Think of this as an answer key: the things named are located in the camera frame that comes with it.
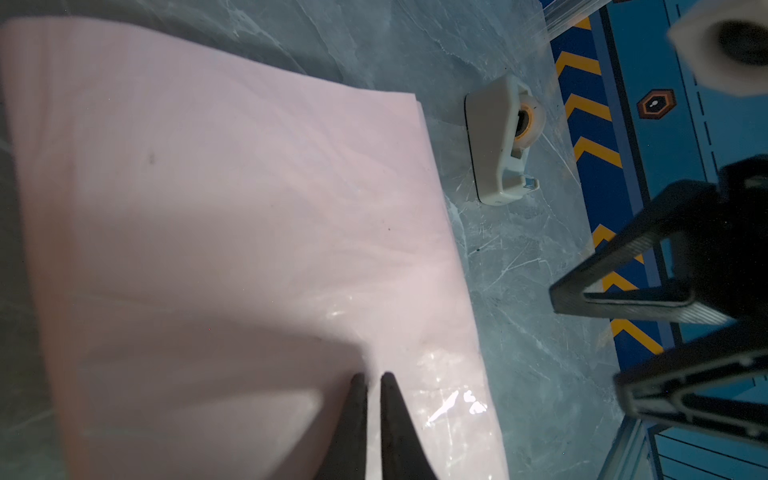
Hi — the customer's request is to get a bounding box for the purple wrapping paper sheet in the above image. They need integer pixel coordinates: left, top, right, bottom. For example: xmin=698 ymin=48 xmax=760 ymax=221
xmin=1 ymin=17 xmax=508 ymax=479

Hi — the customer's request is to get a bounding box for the right aluminium corner post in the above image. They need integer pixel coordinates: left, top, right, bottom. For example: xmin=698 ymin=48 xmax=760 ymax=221
xmin=543 ymin=0 xmax=611 ymax=39

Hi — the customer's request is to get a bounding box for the white tape dispenser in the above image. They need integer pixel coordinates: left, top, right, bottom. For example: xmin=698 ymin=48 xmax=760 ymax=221
xmin=464 ymin=74 xmax=547 ymax=207

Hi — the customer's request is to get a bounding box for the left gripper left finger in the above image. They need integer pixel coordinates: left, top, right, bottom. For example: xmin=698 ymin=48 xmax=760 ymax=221
xmin=314 ymin=372 xmax=368 ymax=480

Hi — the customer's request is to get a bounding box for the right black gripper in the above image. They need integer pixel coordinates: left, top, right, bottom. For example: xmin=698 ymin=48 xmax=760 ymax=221
xmin=549 ymin=154 xmax=767 ymax=447

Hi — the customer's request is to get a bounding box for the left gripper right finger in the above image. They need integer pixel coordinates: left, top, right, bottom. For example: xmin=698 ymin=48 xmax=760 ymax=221
xmin=380 ymin=372 xmax=437 ymax=480

